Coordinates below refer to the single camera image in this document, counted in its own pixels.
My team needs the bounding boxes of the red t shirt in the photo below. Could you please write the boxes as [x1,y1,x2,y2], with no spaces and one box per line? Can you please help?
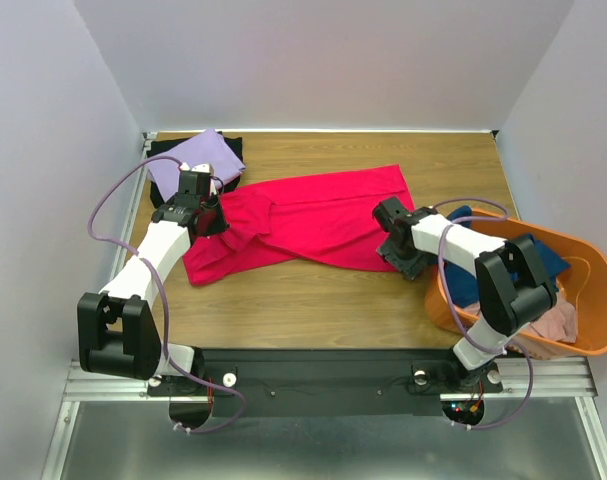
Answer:
[183,165,413,286]

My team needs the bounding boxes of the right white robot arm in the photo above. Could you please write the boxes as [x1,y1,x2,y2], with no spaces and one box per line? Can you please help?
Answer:
[373,197,557,390]

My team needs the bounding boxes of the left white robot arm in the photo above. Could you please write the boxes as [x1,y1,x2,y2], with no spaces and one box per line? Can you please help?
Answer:
[77,162,229,394]

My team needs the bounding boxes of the navy blue t shirt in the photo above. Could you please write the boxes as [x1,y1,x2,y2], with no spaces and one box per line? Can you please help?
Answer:
[444,233,570,308]

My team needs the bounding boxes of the folded lilac t shirt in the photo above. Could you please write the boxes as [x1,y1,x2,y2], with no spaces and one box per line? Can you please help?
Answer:
[145,128,247,194]

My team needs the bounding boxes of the pink t shirt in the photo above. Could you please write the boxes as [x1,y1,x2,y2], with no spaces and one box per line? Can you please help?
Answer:
[520,297,578,344]

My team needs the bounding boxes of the orange plastic basket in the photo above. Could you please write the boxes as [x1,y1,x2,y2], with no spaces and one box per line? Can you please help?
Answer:
[417,209,607,360]

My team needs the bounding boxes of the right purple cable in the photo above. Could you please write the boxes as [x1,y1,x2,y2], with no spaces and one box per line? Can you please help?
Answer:
[425,197,537,432]

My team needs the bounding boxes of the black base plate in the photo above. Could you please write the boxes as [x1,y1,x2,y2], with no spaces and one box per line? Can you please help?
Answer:
[147,348,504,431]

